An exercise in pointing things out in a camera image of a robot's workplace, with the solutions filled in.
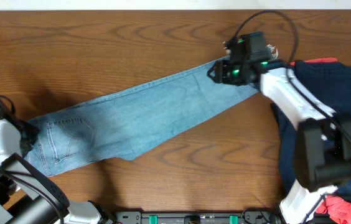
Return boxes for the red pink garment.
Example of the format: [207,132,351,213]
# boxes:
[289,57,351,224]

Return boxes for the dark navy garment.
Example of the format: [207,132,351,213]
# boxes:
[276,60,351,214]

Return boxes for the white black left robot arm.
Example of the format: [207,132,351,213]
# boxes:
[0,95,116,224]

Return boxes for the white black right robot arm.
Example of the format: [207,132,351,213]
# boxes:
[207,32,351,223]

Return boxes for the light blue denim jeans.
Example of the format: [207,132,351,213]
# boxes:
[26,62,256,176]

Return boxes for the black rail with green clips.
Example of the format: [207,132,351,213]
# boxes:
[116,210,282,224]

